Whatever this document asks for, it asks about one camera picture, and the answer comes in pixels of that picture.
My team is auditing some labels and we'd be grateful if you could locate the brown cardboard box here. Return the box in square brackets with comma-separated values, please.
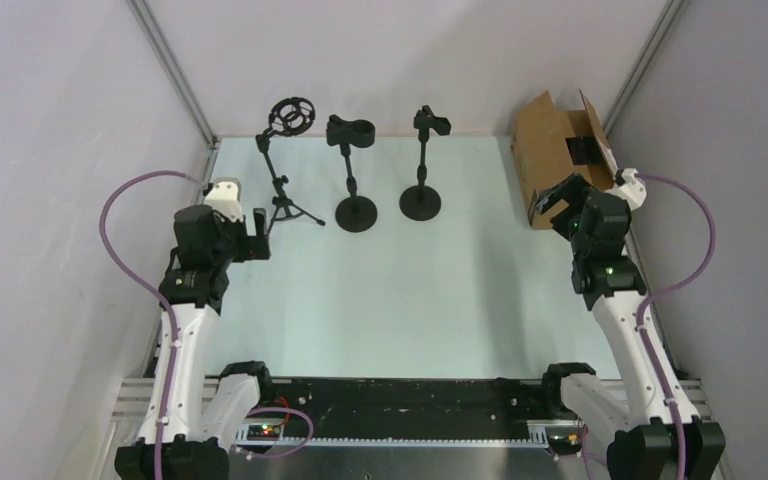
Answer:
[511, 91, 616, 230]

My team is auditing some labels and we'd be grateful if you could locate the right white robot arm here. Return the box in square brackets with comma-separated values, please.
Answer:
[535, 168, 726, 479]

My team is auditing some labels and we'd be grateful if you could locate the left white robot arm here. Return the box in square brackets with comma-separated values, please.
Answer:
[114, 204, 271, 479]

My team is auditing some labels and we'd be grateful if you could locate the middle round base mic stand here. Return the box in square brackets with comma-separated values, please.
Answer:
[326, 114, 378, 233]

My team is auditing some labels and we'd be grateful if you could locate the round base mic stand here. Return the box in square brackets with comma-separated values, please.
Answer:
[399, 105, 452, 221]
[326, 114, 378, 233]

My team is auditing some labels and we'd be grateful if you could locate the right round base mic stand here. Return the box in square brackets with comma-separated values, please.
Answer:
[399, 105, 452, 221]

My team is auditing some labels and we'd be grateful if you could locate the left controller board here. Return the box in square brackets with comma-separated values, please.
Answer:
[235, 423, 283, 444]

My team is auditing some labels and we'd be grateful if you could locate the controller board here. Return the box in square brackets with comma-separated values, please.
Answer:
[546, 432, 584, 458]
[235, 423, 283, 444]

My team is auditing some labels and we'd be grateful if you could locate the right controller board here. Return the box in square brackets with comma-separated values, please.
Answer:
[546, 432, 584, 458]

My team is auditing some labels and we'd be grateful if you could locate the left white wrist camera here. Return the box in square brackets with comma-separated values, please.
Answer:
[203, 177, 245, 223]

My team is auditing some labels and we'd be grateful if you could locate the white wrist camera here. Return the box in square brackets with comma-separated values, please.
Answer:
[607, 168, 647, 211]
[203, 177, 245, 223]

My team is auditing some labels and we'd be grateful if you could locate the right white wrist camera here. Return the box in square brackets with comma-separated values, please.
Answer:
[607, 168, 647, 211]

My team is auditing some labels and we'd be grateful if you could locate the tripod shock mount stand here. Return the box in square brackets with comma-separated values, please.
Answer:
[255, 96, 326, 233]

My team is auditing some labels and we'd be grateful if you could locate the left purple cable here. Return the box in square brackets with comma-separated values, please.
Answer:
[99, 170, 205, 480]

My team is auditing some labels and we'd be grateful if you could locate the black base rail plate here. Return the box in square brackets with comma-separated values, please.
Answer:
[257, 377, 578, 444]

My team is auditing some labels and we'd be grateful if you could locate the aluminium frame post right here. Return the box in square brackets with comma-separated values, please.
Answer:
[602, 0, 689, 136]

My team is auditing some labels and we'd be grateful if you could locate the aluminium frame post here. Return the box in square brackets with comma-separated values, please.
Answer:
[126, 0, 217, 149]
[602, 0, 689, 136]

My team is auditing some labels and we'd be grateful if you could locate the aluminium frame post left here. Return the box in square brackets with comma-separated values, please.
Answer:
[126, 0, 217, 149]

